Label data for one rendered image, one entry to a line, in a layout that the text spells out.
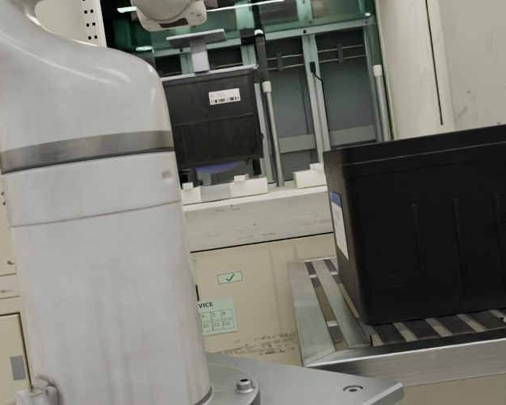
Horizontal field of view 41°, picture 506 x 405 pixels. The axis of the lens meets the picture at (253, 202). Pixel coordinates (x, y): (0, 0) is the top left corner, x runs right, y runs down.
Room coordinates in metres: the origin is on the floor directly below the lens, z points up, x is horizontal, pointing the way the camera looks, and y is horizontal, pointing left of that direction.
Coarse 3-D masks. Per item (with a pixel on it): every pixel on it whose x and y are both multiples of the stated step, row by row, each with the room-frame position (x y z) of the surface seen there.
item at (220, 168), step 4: (220, 164) 1.52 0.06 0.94; (224, 164) 1.52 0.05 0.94; (228, 164) 1.52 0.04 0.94; (232, 164) 1.52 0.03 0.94; (236, 164) 1.52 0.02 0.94; (192, 168) 1.52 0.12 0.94; (196, 168) 1.52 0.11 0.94; (200, 168) 1.52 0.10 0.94; (204, 168) 1.52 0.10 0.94; (208, 168) 1.52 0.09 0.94; (212, 168) 1.52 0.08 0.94; (216, 168) 1.52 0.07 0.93; (220, 168) 1.52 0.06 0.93; (224, 168) 1.52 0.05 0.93; (228, 168) 1.52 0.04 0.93; (232, 168) 1.52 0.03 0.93; (204, 172) 1.52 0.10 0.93; (208, 172) 1.52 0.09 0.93; (212, 172) 1.52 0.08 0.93; (216, 172) 1.52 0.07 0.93; (220, 172) 1.52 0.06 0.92
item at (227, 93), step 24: (192, 48) 1.46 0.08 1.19; (216, 72) 1.46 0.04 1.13; (240, 72) 1.37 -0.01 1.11; (168, 96) 1.37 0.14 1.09; (192, 96) 1.37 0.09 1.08; (216, 96) 1.37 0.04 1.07; (240, 96) 1.37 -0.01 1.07; (192, 120) 1.37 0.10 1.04; (216, 120) 1.37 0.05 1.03; (240, 120) 1.37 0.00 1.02; (192, 144) 1.37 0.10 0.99; (216, 144) 1.37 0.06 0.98; (240, 144) 1.37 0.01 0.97
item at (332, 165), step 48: (384, 144) 0.64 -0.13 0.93; (432, 144) 0.64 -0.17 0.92; (480, 144) 0.64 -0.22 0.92; (336, 192) 0.76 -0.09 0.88; (384, 192) 0.64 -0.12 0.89; (432, 192) 0.64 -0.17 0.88; (480, 192) 0.64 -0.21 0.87; (336, 240) 0.87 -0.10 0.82; (384, 240) 0.64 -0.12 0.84; (432, 240) 0.64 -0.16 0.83; (480, 240) 0.64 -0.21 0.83; (384, 288) 0.64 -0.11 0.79; (432, 288) 0.64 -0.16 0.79; (480, 288) 0.64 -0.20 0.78
